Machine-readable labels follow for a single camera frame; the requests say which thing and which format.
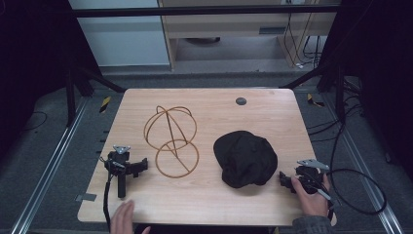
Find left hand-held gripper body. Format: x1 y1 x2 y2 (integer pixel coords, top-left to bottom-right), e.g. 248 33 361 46
103 144 134 199

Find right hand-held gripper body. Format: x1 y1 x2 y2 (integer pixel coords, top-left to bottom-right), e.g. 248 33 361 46
293 158 333 201

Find black hat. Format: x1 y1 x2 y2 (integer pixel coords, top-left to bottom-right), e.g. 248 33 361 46
212 130 279 189

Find person's right hand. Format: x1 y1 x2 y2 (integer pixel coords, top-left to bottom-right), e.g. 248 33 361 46
290 174 331 217

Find person's left hand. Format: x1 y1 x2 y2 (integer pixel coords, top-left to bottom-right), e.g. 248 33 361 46
110 199 152 234

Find grey tape piece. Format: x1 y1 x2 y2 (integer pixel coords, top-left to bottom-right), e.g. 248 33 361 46
75 192 98 203

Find yellow black floor tape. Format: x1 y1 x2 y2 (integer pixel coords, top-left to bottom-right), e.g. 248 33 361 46
98 96 112 114
306 93 325 108

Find white cabinet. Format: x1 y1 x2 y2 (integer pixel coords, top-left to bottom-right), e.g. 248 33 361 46
67 0 171 68

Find black curtain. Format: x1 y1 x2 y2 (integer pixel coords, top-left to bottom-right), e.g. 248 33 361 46
316 0 413 183
0 0 101 160

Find light wooden desk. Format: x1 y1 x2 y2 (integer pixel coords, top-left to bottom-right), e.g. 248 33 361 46
157 0 343 71

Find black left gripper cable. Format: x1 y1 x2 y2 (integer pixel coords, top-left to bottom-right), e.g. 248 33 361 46
102 164 115 232

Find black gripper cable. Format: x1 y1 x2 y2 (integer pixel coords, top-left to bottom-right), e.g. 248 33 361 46
102 164 115 232
324 123 388 216

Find brown wire hat stand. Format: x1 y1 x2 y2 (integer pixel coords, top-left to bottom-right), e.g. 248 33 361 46
142 104 200 179

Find black floor cables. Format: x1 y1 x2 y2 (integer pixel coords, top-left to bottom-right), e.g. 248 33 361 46
306 76 368 144

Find metal floor rail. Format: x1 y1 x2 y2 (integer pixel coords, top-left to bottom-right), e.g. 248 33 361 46
9 97 91 234
323 93 405 234

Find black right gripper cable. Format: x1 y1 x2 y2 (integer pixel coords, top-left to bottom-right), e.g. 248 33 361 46
324 123 388 216

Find black frame leg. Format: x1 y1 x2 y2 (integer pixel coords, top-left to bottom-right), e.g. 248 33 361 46
280 62 347 125
64 64 127 129

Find thin black floor cable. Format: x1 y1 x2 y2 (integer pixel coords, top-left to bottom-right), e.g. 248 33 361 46
19 110 49 134

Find bundle of hanging cables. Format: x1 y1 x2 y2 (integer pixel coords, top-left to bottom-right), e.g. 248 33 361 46
282 12 323 70

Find black frame crossbar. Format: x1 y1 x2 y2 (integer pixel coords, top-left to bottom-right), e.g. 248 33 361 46
68 4 341 19

